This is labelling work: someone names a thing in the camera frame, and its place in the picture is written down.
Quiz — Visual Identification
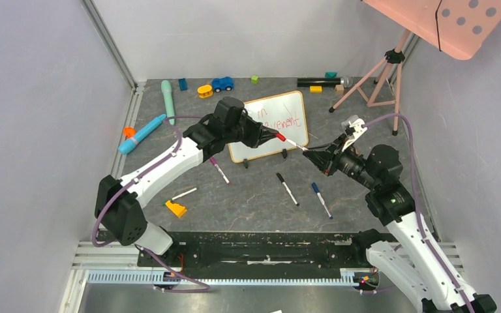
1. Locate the purple capped whiteboard marker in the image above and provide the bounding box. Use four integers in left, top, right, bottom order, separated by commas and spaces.
209, 156, 231, 185

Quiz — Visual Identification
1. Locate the clear plastic ball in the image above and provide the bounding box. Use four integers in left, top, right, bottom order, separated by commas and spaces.
341, 76, 354, 88

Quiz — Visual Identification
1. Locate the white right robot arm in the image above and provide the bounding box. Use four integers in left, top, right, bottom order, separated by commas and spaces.
303, 136, 497, 312

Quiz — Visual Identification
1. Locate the yellow oval toy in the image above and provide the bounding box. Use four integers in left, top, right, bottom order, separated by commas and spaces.
197, 84, 214, 98

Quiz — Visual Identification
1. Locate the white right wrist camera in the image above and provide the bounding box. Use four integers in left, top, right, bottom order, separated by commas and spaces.
341, 115, 367, 151

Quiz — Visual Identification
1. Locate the black capped whiteboard marker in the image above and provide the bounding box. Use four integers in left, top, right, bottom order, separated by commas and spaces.
276, 173, 299, 207

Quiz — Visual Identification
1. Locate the orange wedge block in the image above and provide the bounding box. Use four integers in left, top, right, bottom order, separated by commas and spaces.
165, 200, 187, 218

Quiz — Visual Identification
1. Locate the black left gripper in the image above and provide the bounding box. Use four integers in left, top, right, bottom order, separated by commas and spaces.
224, 113, 278, 149

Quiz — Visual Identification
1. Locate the green capped whiteboard marker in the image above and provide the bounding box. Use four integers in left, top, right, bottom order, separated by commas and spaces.
163, 187, 198, 205

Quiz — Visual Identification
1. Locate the light blue toy tube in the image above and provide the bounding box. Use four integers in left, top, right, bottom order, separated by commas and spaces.
117, 113, 167, 155

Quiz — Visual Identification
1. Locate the black cylinder tube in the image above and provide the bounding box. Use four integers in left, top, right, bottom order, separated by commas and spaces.
297, 78, 343, 87

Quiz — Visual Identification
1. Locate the pink tripod stand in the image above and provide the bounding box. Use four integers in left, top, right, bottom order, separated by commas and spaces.
328, 29, 412, 113

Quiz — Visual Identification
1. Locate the pink perforated board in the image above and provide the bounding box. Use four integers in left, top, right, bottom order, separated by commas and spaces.
365, 0, 501, 61

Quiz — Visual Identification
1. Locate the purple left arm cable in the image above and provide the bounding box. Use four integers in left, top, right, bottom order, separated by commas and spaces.
91, 115, 213, 293

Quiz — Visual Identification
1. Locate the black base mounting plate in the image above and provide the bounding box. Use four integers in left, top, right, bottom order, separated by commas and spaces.
161, 231, 376, 280

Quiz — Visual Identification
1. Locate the white whiteboard orange frame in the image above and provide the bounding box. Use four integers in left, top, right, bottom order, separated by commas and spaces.
228, 91, 309, 163

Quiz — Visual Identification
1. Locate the red capped whiteboard marker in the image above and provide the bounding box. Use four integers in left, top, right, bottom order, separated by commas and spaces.
285, 138, 308, 151

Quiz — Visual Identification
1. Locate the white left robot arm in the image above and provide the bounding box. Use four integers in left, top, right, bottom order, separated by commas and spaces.
93, 97, 286, 266

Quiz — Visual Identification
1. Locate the red marker cap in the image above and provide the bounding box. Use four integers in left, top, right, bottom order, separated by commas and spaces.
275, 133, 286, 142

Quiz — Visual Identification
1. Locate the mint green toy tube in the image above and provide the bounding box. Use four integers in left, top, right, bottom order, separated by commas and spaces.
160, 80, 175, 117

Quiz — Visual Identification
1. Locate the white comb cable duct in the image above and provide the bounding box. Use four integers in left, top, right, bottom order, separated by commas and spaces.
87, 269, 359, 287

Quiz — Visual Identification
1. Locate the orange toy piece left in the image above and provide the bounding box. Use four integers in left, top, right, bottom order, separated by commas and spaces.
123, 127, 136, 138

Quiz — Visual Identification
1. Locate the blue toy car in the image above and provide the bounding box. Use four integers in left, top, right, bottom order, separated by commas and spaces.
211, 76, 234, 93

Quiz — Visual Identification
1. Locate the blue capped whiteboard marker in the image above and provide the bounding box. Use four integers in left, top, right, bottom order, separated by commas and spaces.
311, 182, 333, 220

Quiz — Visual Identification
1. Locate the beige wooden cube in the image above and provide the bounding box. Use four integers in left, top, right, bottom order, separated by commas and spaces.
334, 85, 346, 95

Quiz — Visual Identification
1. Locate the dark blue block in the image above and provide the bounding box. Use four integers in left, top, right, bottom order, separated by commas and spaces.
178, 78, 189, 91

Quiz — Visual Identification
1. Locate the yellow rectangular block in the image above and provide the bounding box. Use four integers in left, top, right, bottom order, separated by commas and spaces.
309, 85, 323, 93

